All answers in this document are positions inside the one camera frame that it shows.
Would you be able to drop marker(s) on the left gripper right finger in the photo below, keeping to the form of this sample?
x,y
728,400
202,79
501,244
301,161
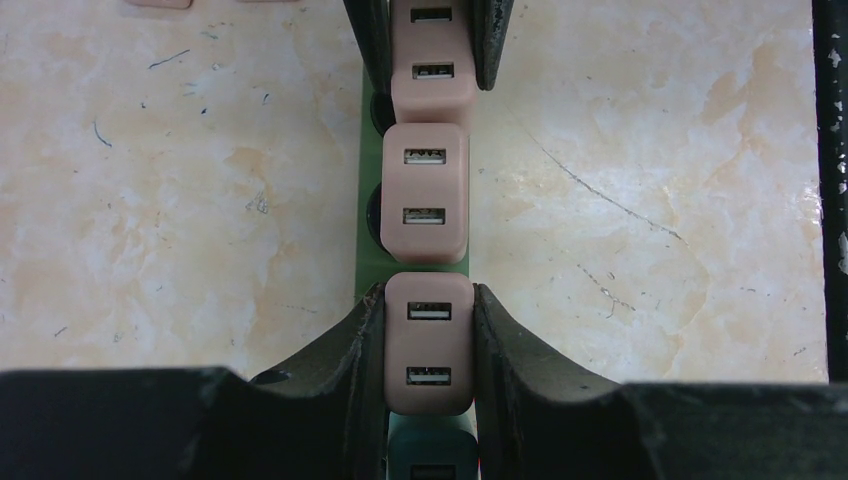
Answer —
x,y
542,415

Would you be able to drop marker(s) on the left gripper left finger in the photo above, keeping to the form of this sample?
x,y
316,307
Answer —
x,y
319,414

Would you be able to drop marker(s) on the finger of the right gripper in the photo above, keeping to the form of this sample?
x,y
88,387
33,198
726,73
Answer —
x,y
370,23
490,20

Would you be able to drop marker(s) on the pink plug green strip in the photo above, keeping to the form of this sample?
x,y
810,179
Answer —
x,y
425,193
433,72
428,343

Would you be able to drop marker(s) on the teal plug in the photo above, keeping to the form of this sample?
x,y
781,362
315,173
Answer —
x,y
431,447

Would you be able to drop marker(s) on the green long power strip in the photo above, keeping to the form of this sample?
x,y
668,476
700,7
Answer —
x,y
373,264

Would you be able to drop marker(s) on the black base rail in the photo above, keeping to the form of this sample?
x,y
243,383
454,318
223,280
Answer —
x,y
829,19

